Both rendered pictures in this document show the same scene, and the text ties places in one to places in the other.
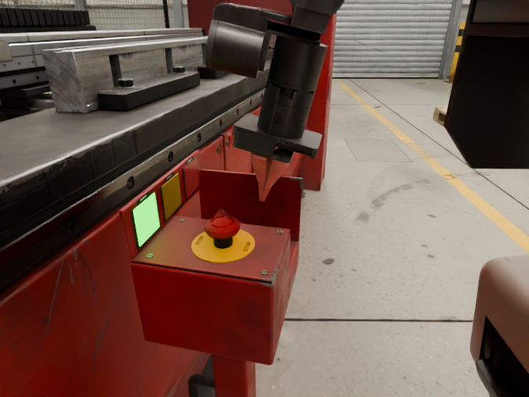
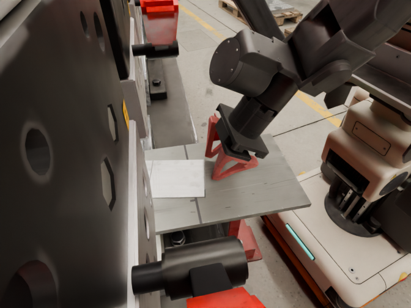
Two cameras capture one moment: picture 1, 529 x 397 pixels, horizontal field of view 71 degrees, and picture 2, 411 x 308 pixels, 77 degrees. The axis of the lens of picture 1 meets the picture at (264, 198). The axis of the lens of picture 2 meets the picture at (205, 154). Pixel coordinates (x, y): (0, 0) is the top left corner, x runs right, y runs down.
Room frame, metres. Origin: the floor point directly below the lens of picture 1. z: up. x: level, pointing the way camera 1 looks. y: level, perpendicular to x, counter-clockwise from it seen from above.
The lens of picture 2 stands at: (-0.10, 0.44, 1.35)
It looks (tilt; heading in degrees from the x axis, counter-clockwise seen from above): 45 degrees down; 334
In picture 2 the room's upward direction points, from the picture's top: straight up
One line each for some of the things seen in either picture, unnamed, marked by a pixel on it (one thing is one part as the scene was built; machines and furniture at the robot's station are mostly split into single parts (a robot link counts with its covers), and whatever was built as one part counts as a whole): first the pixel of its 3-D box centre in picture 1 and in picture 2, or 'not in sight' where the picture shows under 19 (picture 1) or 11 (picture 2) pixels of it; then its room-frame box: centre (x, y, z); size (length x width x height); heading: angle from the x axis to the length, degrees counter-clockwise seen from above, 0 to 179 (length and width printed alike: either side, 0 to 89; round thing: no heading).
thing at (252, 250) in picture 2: not in sight; (235, 241); (0.40, 0.02, 0.06); 0.25 x 0.20 x 0.12; 77
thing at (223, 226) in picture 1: (223, 235); not in sight; (0.36, 0.05, 0.79); 0.04 x 0.04 x 0.04
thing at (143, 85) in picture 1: (157, 87); (155, 74); (0.76, 0.22, 0.89); 0.30 x 0.05 x 0.03; 165
